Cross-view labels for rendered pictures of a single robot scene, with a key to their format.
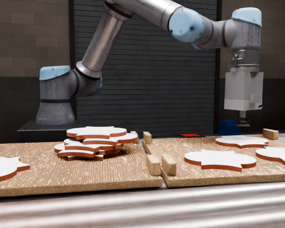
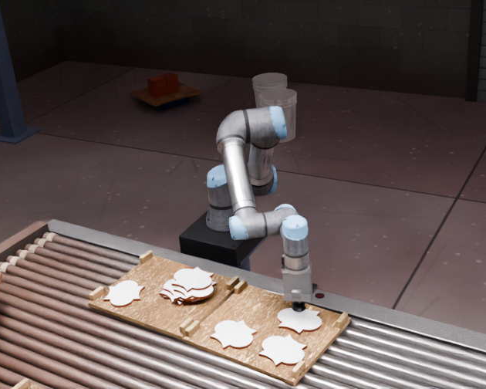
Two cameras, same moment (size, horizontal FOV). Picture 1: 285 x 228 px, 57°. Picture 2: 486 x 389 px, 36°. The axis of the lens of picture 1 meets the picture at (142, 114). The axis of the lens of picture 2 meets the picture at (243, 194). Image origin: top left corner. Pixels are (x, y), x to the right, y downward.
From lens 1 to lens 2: 2.15 m
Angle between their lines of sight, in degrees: 47
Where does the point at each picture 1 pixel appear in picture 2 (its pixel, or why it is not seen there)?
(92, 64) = (252, 174)
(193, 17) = (233, 230)
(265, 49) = not seen: outside the picture
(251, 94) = (291, 290)
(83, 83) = not seen: hidden behind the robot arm
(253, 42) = (289, 252)
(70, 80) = not seen: hidden behind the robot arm
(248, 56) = (287, 261)
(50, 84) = (212, 192)
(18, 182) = (126, 312)
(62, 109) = (224, 215)
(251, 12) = (286, 229)
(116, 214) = (144, 347)
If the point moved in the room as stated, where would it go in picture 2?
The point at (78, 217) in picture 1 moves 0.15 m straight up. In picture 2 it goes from (131, 343) to (124, 303)
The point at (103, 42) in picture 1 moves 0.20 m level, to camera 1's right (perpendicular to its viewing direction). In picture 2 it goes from (254, 161) to (298, 174)
